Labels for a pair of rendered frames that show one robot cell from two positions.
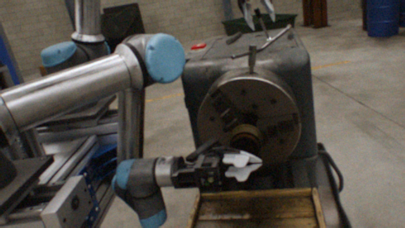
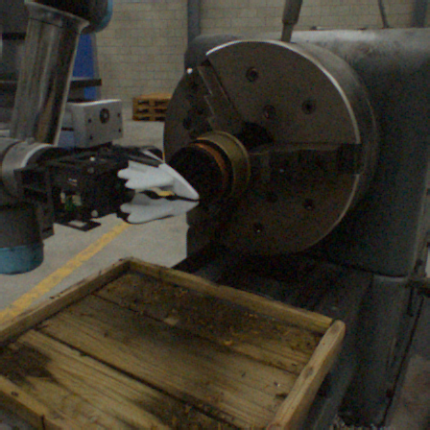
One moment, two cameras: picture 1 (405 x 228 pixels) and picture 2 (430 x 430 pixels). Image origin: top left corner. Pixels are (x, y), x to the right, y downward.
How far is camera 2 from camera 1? 0.45 m
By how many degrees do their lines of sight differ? 19
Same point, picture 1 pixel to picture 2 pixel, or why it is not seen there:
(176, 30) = not seen: hidden behind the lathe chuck
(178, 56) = not seen: outside the picture
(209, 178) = (76, 197)
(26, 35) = (134, 59)
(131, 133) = (30, 101)
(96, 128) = not seen: hidden behind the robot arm
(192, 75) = (202, 52)
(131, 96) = (40, 31)
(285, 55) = (389, 35)
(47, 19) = (162, 44)
